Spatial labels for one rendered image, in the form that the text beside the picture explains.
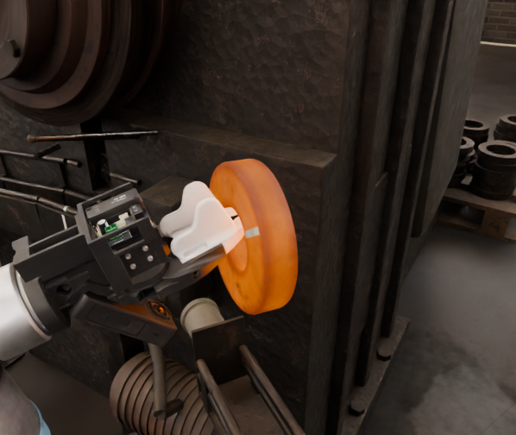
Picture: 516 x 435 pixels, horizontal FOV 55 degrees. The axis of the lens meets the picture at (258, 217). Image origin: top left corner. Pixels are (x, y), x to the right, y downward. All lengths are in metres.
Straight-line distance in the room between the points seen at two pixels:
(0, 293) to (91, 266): 0.07
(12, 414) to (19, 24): 0.49
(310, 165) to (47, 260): 0.43
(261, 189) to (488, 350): 1.44
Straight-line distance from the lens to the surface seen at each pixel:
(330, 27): 0.74
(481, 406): 1.63
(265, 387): 0.65
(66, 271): 0.44
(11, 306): 0.45
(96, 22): 0.75
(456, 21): 1.43
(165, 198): 0.80
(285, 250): 0.43
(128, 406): 0.89
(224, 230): 0.46
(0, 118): 1.24
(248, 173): 0.45
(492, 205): 2.35
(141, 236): 0.43
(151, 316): 0.50
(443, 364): 1.71
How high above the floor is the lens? 1.17
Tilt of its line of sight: 30 degrees down
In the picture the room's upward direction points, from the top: straight up
